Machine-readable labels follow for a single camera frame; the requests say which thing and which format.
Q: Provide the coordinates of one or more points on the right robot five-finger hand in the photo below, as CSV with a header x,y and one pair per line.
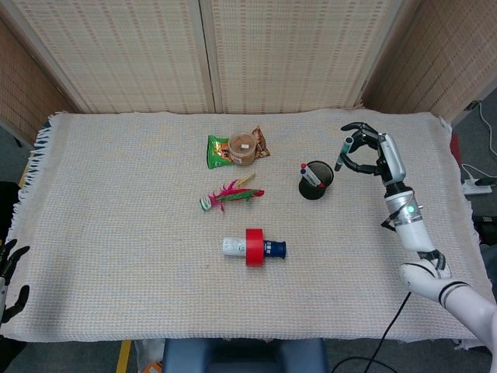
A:
x,y
392,159

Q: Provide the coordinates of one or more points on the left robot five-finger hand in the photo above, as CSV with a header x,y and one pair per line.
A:
x,y
11,254

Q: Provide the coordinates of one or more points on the green white marker pen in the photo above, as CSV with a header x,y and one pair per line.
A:
x,y
341,157

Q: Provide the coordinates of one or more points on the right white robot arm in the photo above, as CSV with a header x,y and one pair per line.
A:
x,y
415,233

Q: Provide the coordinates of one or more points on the red-capped white marker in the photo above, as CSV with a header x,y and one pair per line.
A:
x,y
321,185

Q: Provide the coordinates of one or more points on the black mesh pen holder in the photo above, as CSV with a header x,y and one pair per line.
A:
x,y
314,193

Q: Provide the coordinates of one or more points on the white power strip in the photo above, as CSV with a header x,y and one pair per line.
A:
x,y
475,189

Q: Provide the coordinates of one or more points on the beige woven tablecloth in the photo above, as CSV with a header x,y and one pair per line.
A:
x,y
116,252

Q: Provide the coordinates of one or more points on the woven folding screen panel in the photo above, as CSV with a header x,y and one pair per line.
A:
x,y
291,58
435,58
116,58
23,85

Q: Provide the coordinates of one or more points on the brown snack bag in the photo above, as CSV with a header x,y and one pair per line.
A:
x,y
262,145

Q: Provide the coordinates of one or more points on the clear plastic jar brown contents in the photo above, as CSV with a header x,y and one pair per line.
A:
x,y
242,149

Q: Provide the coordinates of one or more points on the yellow floor tape strip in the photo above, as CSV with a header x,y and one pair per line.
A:
x,y
124,357

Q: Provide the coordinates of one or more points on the colourful feather shuttlecock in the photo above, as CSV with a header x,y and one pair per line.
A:
x,y
233,194

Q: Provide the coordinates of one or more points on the red tape roll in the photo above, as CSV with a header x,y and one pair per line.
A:
x,y
254,248

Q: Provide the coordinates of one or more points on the green snack bag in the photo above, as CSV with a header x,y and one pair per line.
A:
x,y
215,153

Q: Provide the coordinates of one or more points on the white bottle with blue cap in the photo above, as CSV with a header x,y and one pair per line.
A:
x,y
233,246

